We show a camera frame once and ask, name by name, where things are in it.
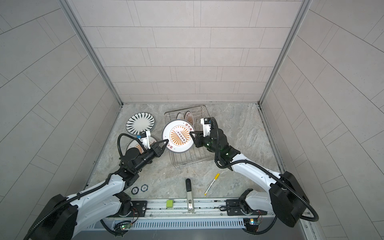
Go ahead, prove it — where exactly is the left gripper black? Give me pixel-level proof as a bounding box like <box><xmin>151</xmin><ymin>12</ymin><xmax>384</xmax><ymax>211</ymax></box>
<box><xmin>133</xmin><ymin>140</ymin><xmax>169</xmax><ymax>174</ymax></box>

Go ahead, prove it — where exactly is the orange sunburst plate front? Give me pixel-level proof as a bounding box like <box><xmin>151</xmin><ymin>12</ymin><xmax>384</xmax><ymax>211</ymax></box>
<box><xmin>162</xmin><ymin>120</ymin><xmax>195</xmax><ymax>153</ymax></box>

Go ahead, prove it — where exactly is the orange sunburst plate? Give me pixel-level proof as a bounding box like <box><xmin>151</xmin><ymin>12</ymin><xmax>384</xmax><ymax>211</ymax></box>
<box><xmin>126</xmin><ymin>137</ymin><xmax>157</xmax><ymax>154</ymax></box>
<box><xmin>176</xmin><ymin>113</ymin><xmax>184</xmax><ymax>120</ymax></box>
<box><xmin>162</xmin><ymin>120</ymin><xmax>195</xmax><ymax>153</ymax></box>

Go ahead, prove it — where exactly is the red text white plate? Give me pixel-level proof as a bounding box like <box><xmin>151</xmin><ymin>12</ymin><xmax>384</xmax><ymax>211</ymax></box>
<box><xmin>184</xmin><ymin>111</ymin><xmax>194</xmax><ymax>126</ymax></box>

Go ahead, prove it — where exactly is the blue striped white plate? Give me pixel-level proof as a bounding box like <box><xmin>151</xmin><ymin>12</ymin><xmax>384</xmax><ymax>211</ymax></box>
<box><xmin>126</xmin><ymin>112</ymin><xmax>155</xmax><ymax>135</ymax></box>

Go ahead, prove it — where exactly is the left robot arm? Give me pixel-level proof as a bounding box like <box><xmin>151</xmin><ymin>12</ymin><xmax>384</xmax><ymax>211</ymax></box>
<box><xmin>24</xmin><ymin>137</ymin><xmax>169</xmax><ymax>240</ymax></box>

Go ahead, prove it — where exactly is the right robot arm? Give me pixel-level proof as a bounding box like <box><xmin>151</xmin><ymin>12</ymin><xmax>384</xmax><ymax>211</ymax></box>
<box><xmin>190</xmin><ymin>118</ymin><xmax>320</xmax><ymax>235</ymax></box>

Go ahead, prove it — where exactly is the yellow white marker pen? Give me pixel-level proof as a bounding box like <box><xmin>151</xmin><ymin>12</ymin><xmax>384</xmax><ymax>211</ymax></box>
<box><xmin>204</xmin><ymin>173</ymin><xmax>220</xmax><ymax>196</ymax></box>

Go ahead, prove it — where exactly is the green small block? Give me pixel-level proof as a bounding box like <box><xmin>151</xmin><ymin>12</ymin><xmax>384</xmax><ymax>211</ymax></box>
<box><xmin>166</xmin><ymin>200</ymin><xmax>174</xmax><ymax>209</ymax></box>

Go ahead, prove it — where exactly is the black silver handheld tool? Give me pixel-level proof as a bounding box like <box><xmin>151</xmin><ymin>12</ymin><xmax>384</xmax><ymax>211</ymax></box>
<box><xmin>186</xmin><ymin>179</ymin><xmax>195</xmax><ymax>213</ymax></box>

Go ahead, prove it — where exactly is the left green circuit board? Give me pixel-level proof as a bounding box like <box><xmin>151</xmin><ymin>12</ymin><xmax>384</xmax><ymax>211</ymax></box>
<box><xmin>115</xmin><ymin>221</ymin><xmax>133</xmax><ymax>232</ymax></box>

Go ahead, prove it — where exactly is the green circuit board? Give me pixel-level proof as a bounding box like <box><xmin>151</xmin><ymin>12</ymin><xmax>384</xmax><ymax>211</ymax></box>
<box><xmin>243</xmin><ymin>219</ymin><xmax>260</xmax><ymax>235</ymax></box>
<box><xmin>115</xmin><ymin>221</ymin><xmax>133</xmax><ymax>232</ymax></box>

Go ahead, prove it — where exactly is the perforated vent strip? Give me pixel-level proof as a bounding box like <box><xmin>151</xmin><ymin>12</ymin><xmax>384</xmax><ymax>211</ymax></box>
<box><xmin>86</xmin><ymin>218</ymin><xmax>245</xmax><ymax>231</ymax></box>

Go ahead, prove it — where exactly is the right green circuit board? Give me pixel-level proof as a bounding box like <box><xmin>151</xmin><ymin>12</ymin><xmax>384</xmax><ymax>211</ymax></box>
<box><xmin>243</xmin><ymin>219</ymin><xmax>260</xmax><ymax>235</ymax></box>

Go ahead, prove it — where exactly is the metal wire dish rack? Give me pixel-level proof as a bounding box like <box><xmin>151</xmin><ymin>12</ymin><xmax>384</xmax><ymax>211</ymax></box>
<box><xmin>162</xmin><ymin>105</ymin><xmax>214</xmax><ymax>169</ymax></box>

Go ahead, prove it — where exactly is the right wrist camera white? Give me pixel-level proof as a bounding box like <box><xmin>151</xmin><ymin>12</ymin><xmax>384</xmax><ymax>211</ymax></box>
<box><xmin>200</xmin><ymin>118</ymin><xmax>212</xmax><ymax>137</ymax></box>

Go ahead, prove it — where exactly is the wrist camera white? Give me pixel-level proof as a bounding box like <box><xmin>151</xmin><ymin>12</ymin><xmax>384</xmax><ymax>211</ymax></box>
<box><xmin>200</xmin><ymin>118</ymin><xmax>212</xmax><ymax>137</ymax></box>
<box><xmin>138</xmin><ymin>131</ymin><xmax>151</xmax><ymax>150</ymax></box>

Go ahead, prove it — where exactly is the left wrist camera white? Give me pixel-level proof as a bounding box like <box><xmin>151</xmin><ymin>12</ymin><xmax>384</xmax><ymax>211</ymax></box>
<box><xmin>138</xmin><ymin>131</ymin><xmax>151</xmax><ymax>150</ymax></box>

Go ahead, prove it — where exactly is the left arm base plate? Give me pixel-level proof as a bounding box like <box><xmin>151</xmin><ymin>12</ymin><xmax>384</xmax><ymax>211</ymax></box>
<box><xmin>117</xmin><ymin>201</ymin><xmax>148</xmax><ymax>218</ymax></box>

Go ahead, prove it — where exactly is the aluminium front rail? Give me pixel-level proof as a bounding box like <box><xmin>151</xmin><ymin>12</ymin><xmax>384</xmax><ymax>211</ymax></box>
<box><xmin>59</xmin><ymin>196</ymin><xmax>310</xmax><ymax>221</ymax></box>

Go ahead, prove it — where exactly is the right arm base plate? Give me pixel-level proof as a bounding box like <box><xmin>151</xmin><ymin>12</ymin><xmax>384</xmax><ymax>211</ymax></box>
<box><xmin>220</xmin><ymin>200</ymin><xmax>268</xmax><ymax>216</ymax></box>

